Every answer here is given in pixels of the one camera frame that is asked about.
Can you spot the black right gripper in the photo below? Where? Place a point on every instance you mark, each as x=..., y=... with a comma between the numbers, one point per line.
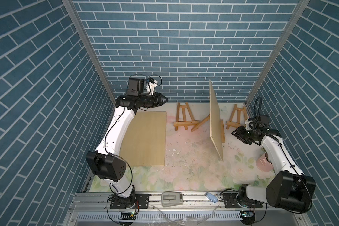
x=238, y=133

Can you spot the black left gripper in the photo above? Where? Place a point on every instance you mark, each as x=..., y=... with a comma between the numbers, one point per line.
x=155, y=96

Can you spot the plywood board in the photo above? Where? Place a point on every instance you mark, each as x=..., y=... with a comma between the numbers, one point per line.
x=144, y=141
x=215, y=123

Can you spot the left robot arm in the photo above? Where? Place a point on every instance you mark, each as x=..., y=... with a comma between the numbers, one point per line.
x=105, y=162

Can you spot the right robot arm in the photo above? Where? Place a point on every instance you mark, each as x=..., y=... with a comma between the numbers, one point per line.
x=290, y=189

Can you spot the pink cup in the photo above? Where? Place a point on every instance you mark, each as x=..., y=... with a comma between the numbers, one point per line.
x=264, y=164

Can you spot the right green circuit board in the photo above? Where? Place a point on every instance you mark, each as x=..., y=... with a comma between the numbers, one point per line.
x=248, y=217

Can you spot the green circuit board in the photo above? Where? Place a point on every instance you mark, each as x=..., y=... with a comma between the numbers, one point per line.
x=248, y=217
x=127, y=216

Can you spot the left green circuit board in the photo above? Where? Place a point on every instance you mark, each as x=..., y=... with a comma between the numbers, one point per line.
x=127, y=216

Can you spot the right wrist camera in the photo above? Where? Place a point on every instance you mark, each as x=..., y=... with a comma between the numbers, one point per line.
x=257, y=122

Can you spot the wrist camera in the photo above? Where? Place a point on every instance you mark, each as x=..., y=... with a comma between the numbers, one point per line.
x=143, y=85
x=257, y=122

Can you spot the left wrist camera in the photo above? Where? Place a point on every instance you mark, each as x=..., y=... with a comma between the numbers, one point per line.
x=143, y=85

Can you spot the blue white object on rail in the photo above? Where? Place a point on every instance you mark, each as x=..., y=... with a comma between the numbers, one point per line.
x=211, y=197

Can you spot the grey remote on rail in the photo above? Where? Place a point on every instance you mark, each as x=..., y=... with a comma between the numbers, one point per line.
x=170, y=199

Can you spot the aluminium front rail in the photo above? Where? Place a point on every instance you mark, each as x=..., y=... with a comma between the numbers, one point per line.
x=93, y=209

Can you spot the right aluminium corner post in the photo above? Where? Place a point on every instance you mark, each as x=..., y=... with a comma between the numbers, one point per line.
x=298, y=11

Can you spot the aluminium corner post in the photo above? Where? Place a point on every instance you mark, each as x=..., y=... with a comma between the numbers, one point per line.
x=74, y=16
x=298, y=11

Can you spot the left aluminium corner post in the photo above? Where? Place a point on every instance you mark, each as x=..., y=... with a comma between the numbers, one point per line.
x=74, y=16

